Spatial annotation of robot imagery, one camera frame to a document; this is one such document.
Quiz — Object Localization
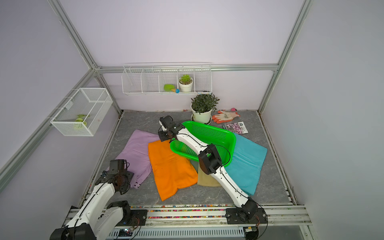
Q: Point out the purple pants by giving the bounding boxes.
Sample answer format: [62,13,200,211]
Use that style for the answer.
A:
[116,130,159,189]

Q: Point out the large potted plant white pot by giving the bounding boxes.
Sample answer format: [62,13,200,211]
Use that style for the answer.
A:
[191,94,220,124]

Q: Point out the green toy shovel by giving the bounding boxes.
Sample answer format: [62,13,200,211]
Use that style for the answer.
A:
[164,84,180,94]

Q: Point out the orange pants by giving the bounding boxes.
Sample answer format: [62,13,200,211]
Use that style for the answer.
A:
[148,141,198,201]

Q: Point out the white wire side basket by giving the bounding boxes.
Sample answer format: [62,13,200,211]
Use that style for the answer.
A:
[51,88,113,137]

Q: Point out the green plastic basket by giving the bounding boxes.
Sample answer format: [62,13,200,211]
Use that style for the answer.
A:
[170,121,236,167]

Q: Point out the green item in side basket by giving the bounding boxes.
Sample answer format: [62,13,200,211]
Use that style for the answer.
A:
[74,114,90,130]

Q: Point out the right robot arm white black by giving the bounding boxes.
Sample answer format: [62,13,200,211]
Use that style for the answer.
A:
[158,116,259,220]

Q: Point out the orange white work gloves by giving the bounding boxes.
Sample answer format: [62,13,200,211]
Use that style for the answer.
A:
[212,111,240,124]

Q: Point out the teal pants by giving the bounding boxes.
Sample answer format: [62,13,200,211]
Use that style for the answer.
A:
[225,134,268,196]

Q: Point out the flower seed packet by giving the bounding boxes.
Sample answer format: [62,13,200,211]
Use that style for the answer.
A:
[223,122,249,135]

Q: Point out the white wire wall shelf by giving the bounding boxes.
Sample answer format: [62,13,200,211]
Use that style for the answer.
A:
[122,62,213,95]

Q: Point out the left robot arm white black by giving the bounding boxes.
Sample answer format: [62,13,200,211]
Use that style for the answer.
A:
[50,160,134,240]

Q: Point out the tan pants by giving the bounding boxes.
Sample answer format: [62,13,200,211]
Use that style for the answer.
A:
[197,167,221,187]

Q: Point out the small potted plant white pot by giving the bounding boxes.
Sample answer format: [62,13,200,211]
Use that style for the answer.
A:
[179,75,194,93]

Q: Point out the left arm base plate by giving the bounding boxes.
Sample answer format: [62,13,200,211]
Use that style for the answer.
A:
[117,209,148,227]

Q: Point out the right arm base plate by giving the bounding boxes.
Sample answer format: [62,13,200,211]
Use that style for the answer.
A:
[225,208,268,225]

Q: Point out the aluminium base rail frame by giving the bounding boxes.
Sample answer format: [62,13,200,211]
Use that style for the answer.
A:
[63,205,316,240]

